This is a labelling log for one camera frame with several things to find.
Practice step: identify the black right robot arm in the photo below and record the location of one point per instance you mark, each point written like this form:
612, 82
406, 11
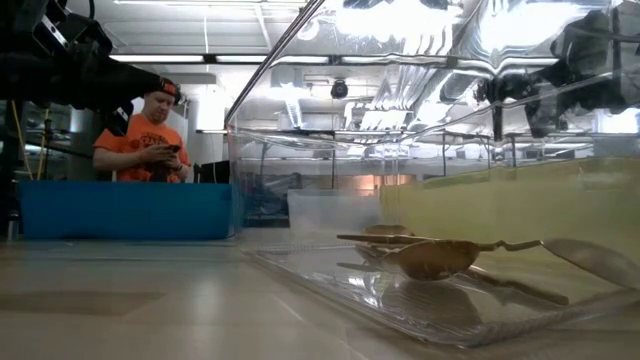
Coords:
585, 50

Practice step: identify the black tripod stand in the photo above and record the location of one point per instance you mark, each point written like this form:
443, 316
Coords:
49, 150

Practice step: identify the glossy clear plastic bin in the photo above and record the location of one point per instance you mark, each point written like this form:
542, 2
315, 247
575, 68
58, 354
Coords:
400, 312

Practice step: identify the black round ceiling fixture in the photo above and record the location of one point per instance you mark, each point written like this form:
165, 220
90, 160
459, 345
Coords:
339, 89

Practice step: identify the ceiling light strip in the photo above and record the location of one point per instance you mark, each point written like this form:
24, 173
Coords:
157, 58

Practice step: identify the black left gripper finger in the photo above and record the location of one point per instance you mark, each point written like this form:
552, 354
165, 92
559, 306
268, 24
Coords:
125, 85

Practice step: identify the yellow plastic bin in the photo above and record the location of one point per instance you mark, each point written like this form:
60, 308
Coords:
525, 210

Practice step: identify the teal plastic bin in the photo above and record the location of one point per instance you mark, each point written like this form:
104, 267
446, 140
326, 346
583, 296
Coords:
125, 210

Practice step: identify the person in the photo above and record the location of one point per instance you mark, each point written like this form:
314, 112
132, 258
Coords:
140, 135

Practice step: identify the black monitor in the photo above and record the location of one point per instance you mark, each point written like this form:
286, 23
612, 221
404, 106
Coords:
215, 172

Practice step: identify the gold spoon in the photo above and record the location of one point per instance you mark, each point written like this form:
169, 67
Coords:
595, 260
432, 260

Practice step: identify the frosted clear plastic bin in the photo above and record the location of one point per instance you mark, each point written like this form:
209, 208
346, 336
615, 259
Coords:
330, 212

